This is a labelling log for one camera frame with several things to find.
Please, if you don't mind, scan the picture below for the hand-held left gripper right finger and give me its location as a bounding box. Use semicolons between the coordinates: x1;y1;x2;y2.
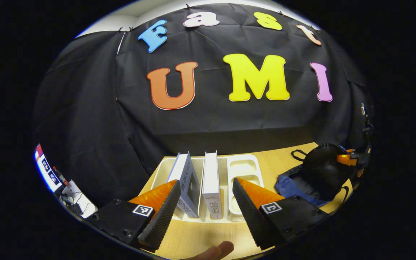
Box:
232;177;329;251

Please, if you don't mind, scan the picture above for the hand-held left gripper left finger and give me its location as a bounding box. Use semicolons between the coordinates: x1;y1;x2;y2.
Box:
87;179;181;252

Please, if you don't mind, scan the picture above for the blue schoolbag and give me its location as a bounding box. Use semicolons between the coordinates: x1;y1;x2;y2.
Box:
275;143;353;207

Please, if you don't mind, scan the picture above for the grey-blue cover book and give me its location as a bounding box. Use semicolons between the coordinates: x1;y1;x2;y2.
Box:
166;152;201;218

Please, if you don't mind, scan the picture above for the white plastic bookshelf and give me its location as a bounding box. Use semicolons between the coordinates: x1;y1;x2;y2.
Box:
150;154;264;222

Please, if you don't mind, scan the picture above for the white cover book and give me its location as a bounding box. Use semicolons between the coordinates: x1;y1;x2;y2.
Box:
201;151;223;220

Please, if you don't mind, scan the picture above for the white side table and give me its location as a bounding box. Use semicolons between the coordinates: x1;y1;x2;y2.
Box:
55;179;98;219

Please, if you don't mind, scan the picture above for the black backdrop cloth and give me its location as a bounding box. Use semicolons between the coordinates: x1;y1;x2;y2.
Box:
33;4;374;206

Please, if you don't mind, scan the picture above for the lit display screen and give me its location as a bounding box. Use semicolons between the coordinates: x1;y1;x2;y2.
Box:
34;144;63;194

